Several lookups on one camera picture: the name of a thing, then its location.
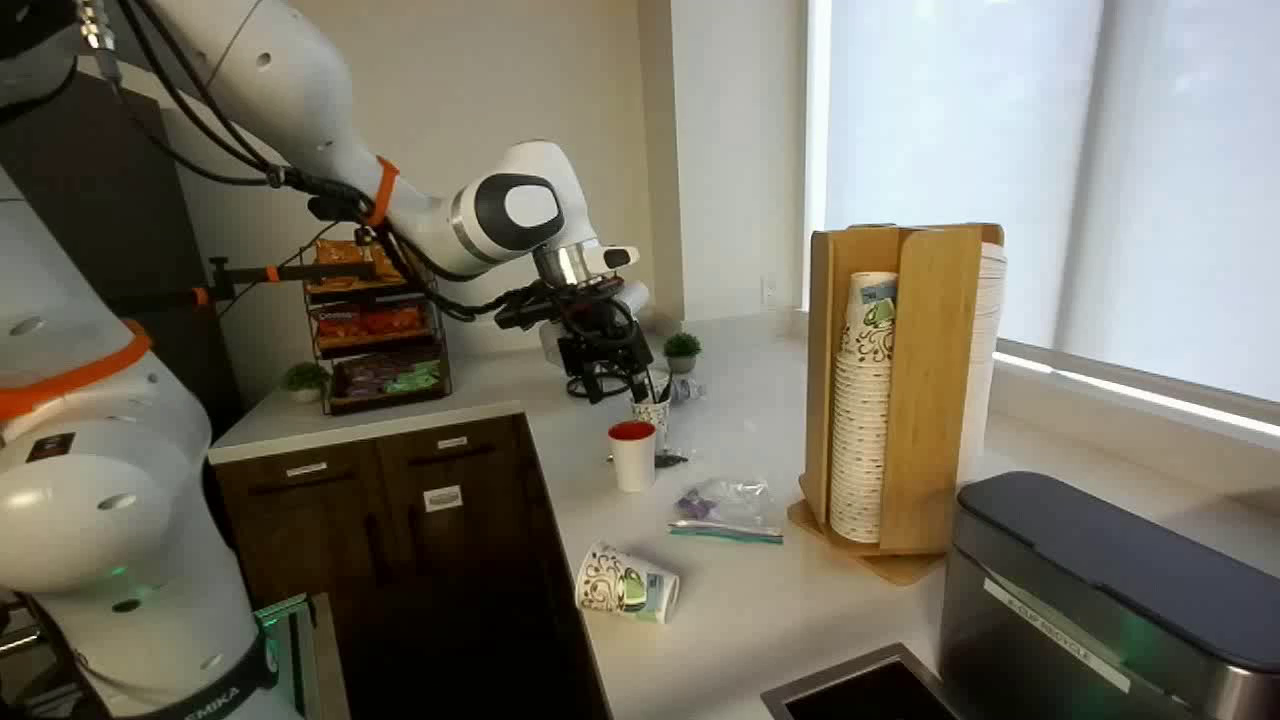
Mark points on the countertop sink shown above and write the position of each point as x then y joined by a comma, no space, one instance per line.
872,687

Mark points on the clear plastic bag packet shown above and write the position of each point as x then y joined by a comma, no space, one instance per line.
731,510

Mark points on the black steel trash bin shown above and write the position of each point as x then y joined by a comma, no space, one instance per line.
1062,607

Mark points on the dark wood cabinet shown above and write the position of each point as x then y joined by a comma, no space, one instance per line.
440,566

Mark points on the wooden snack rack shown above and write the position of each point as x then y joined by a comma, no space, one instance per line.
377,332

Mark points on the wooden cup dispenser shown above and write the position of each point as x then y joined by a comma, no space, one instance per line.
943,370

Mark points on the stack of patterned paper cups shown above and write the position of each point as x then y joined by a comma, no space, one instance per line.
860,405

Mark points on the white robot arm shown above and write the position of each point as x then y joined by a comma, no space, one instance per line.
102,504

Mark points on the small green potted plant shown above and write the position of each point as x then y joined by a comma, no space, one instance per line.
682,362

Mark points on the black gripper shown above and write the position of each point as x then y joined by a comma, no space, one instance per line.
593,332

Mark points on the white mug red interior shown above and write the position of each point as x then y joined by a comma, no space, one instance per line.
632,454

